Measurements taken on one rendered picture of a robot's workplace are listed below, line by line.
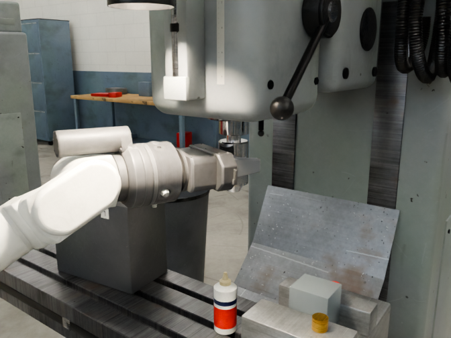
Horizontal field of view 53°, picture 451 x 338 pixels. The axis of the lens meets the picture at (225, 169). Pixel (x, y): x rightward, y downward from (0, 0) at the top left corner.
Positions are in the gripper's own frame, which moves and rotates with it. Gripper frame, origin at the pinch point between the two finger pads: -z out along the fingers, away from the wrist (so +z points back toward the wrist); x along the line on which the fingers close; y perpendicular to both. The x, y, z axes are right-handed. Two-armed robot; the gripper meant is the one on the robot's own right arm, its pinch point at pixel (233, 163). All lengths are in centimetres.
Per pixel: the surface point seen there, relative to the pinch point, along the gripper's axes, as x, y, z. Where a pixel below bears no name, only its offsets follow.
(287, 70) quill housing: -9.9, -14.5, -2.1
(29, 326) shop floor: 179, 124, 14
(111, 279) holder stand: 26.5, 28.5, 12.5
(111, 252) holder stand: 26.1, 22.4, 12.3
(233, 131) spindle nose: -2.0, -5.4, 1.4
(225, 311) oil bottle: 0.3, 25.8, 0.8
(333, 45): -6.5, -18.2, -13.5
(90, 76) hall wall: 712, 11, -169
